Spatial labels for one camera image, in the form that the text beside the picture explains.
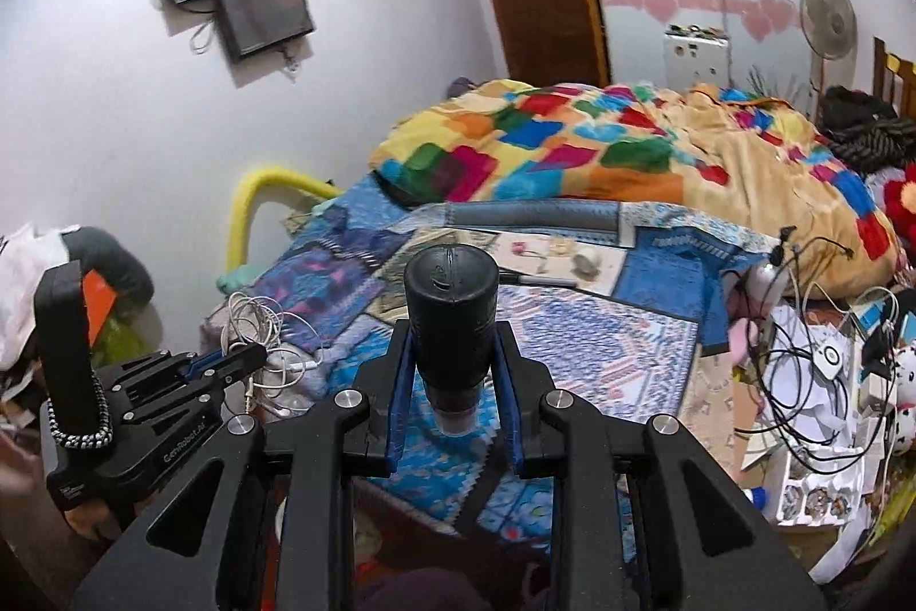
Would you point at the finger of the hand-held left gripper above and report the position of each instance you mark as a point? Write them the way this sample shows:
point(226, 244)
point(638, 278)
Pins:
point(232, 373)
point(240, 355)

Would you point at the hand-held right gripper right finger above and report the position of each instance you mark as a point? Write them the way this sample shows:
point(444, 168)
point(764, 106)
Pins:
point(512, 396)

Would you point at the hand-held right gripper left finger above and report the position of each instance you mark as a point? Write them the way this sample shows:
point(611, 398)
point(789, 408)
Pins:
point(401, 396)

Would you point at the black cylindrical bottle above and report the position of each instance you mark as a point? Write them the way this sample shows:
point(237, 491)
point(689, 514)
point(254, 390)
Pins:
point(451, 325)

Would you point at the teal cloth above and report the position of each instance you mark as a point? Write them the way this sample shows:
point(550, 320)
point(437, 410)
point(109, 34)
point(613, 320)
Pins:
point(243, 280)

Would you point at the green patterned bag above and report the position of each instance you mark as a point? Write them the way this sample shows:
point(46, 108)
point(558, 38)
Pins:
point(121, 339)

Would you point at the blue patchwork bedsheet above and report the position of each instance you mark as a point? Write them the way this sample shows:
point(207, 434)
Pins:
point(608, 332)

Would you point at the black pen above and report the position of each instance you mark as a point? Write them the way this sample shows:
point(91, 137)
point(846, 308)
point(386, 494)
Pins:
point(537, 279)

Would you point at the orange box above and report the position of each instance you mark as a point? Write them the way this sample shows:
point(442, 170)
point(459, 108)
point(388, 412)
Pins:
point(100, 296)

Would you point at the yellow foam tube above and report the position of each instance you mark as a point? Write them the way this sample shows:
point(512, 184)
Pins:
point(243, 203)

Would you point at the white tape roll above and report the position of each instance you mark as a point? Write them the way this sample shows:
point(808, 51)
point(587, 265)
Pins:
point(587, 260)

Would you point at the white plastic bag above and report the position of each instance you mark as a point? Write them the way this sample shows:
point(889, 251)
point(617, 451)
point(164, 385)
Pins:
point(21, 282)

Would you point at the colourful patch blanket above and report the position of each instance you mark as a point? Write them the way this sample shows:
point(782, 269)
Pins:
point(572, 146)

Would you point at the white plastic tray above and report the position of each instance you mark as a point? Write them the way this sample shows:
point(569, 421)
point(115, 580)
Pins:
point(816, 489)

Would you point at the white round charger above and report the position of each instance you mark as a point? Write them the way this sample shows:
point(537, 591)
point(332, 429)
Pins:
point(830, 357)

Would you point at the spotted dog plush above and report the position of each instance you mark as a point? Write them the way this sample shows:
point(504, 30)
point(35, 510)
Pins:
point(905, 389)

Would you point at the red plush toy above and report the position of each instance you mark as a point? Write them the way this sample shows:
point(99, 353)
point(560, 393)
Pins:
point(903, 203)

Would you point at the black striped clothes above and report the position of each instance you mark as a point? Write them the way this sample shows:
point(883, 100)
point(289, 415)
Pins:
point(866, 131)

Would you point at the white standing fan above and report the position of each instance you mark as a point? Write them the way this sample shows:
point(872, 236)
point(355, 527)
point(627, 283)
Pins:
point(826, 17)

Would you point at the wooden bed headboard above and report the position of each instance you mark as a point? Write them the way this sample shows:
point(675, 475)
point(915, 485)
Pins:
point(894, 70)

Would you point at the small black wall monitor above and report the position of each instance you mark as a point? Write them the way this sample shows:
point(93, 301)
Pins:
point(265, 17)

